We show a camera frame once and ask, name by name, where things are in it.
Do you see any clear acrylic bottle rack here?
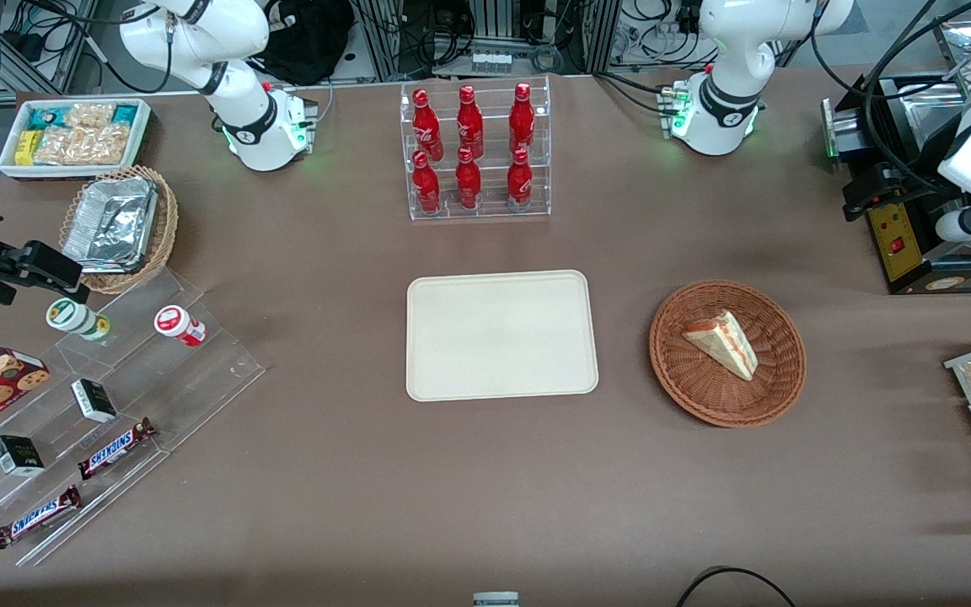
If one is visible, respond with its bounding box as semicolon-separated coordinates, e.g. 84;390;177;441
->
400;74;552;222

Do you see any black bag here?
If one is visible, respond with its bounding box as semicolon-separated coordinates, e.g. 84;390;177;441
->
251;0;357;86

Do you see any aluminium foil tray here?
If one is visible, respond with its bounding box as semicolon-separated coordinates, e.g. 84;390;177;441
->
62;176;158;273

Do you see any clear acrylic stepped display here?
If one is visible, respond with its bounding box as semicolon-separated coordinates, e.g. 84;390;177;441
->
0;268;266;567

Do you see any Snickers bar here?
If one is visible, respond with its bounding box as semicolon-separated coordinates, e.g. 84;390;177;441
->
77;417;158;481
0;485;83;551

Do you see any beige plastic tray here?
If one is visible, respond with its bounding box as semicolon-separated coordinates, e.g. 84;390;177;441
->
405;270;600;403

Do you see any black left arm cable bundle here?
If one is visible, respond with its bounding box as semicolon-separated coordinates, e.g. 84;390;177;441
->
810;0;968;199

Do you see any green lidded white jar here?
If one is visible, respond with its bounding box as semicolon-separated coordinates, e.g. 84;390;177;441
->
46;298;112;342

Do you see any small black box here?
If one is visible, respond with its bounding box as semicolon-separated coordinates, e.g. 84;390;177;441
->
0;435;46;477
71;379;119;424

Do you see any triangular sandwich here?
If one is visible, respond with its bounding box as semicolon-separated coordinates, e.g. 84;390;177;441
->
682;310;759;382

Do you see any black food warmer machine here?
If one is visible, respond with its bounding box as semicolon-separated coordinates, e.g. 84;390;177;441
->
823;13;971;294

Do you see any round brown wicker basket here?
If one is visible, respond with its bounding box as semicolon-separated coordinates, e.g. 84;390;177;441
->
648;280;807;428

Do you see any white rectangular snack bin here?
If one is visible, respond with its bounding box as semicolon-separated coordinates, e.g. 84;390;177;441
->
0;99;153;180

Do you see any red cola bottle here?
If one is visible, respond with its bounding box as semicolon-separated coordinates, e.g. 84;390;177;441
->
412;89;444;161
455;146;482;210
412;150;442;214
456;84;485;159
507;148;534;212
509;82;535;155

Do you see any light wicker basket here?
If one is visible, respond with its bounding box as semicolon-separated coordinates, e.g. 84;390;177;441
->
58;165;180;295

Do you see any clear bag of crackers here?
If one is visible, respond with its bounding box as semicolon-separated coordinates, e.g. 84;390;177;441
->
35;125;130;166
64;102;116;129

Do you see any red lidded white jar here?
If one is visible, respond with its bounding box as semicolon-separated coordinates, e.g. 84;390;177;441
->
154;305;208;348

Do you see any black cable loop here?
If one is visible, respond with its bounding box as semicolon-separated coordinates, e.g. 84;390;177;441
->
675;567;798;607

